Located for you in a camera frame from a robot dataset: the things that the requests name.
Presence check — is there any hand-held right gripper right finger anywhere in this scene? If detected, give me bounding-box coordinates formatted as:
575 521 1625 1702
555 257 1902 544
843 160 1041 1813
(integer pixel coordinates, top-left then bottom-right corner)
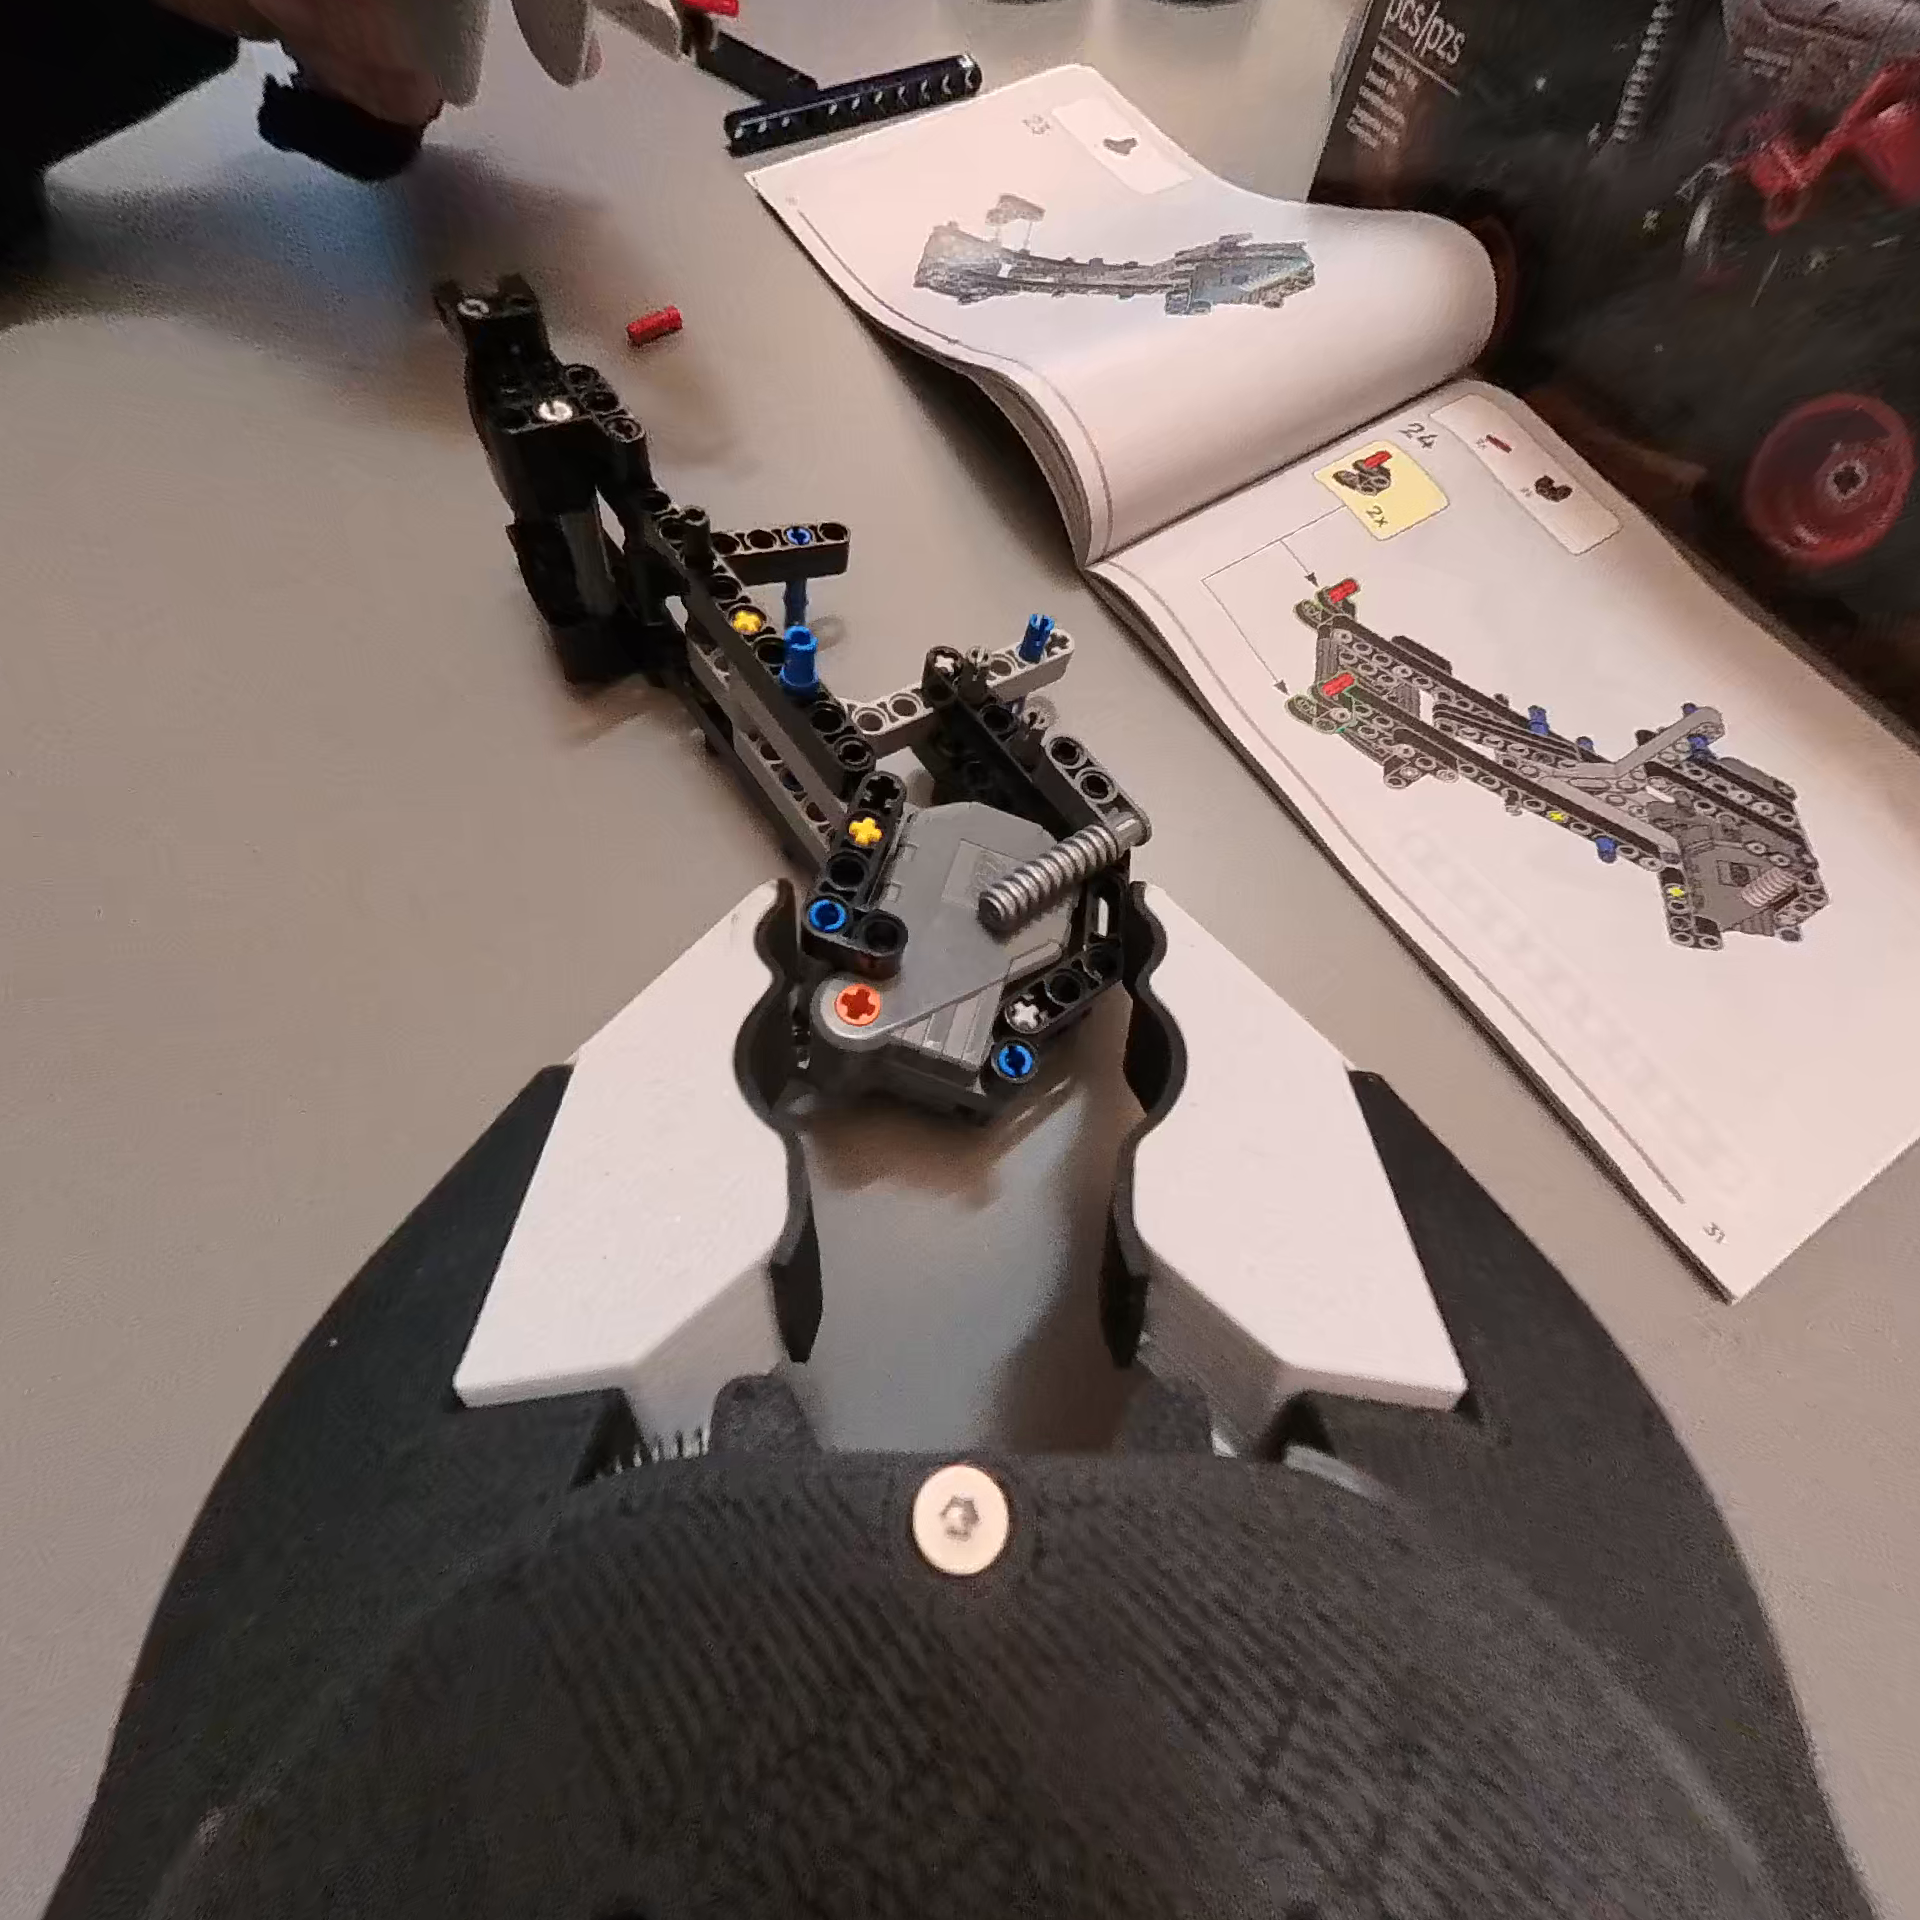
1107 881 1469 1453

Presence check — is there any person's left hand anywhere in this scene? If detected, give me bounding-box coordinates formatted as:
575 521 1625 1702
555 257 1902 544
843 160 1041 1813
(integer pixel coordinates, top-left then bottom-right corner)
241 0 513 125

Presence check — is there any short black toy brick beam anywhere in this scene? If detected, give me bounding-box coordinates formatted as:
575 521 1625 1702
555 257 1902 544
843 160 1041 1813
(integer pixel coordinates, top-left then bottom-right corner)
681 28 826 92

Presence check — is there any open instruction booklet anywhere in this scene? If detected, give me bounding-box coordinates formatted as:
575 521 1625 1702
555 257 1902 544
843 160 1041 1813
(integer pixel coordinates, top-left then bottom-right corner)
746 89 1920 1304

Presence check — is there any dark toy set box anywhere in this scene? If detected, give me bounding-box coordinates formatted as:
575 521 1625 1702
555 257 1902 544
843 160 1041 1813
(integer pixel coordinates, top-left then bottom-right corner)
1307 0 1920 724

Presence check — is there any black grey toy brick assembly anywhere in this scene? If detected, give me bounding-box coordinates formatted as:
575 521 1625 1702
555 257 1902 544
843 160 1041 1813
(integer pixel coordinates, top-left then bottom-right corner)
431 271 1154 1120

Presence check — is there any long black toy brick beam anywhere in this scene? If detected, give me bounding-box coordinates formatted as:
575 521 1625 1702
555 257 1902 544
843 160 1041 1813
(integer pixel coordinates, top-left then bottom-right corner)
722 54 985 158

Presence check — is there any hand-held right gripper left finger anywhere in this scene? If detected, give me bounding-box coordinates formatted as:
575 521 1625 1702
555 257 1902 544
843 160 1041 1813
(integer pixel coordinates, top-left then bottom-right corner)
452 881 827 1448

